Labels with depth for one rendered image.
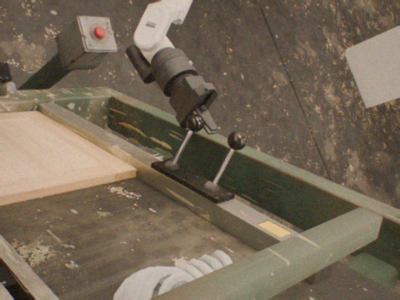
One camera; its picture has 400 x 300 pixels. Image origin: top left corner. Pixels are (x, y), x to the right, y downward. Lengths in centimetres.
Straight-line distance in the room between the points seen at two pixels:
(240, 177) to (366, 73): 355
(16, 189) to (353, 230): 69
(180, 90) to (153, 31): 15
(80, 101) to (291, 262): 125
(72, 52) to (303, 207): 92
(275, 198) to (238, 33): 257
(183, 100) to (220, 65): 228
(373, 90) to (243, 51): 155
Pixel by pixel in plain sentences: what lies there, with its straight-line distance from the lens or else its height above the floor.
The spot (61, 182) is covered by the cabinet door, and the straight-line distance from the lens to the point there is 95.
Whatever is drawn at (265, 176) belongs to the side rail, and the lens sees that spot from 109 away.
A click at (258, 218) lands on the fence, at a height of 159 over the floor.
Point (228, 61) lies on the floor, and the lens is 335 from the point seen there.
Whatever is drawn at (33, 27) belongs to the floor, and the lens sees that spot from 261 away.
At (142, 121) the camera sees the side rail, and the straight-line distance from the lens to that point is 140.
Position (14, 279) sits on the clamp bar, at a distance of 60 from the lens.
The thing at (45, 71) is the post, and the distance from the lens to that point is 185.
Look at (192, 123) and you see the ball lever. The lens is 96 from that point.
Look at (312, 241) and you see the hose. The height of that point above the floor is 196.
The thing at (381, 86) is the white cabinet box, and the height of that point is 21.
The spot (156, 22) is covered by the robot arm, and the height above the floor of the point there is 139.
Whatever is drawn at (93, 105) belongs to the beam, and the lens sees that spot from 151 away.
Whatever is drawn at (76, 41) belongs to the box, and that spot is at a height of 89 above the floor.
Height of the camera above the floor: 215
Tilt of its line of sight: 47 degrees down
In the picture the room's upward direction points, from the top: 71 degrees clockwise
